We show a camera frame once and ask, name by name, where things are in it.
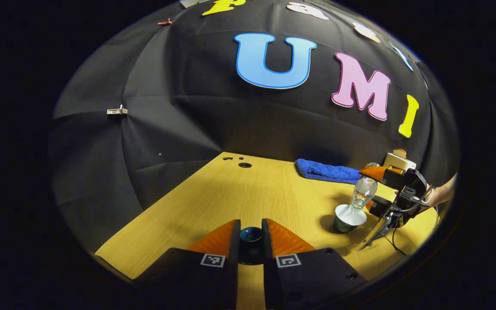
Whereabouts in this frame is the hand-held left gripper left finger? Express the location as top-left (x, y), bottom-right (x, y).
top-left (134, 220), bottom-right (241, 310)

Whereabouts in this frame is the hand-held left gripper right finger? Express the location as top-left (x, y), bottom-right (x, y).
top-left (262, 218), bottom-right (367, 310)

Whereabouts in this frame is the clear plastic water bottle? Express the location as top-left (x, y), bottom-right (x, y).
top-left (350, 162), bottom-right (380, 212)

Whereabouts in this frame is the white and green teacup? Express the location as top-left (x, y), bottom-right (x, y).
top-left (333, 204), bottom-right (367, 234)

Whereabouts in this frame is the white toaster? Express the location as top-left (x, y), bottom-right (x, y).
top-left (383, 153), bottom-right (416, 173)

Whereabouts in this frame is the blue folded towel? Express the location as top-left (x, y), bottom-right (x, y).
top-left (295, 159), bottom-right (363, 185)

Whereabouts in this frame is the black backdrop cloth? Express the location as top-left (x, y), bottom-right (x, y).
top-left (50, 0), bottom-right (459, 254)

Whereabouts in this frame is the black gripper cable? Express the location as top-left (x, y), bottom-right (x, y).
top-left (385, 224), bottom-right (408, 257)

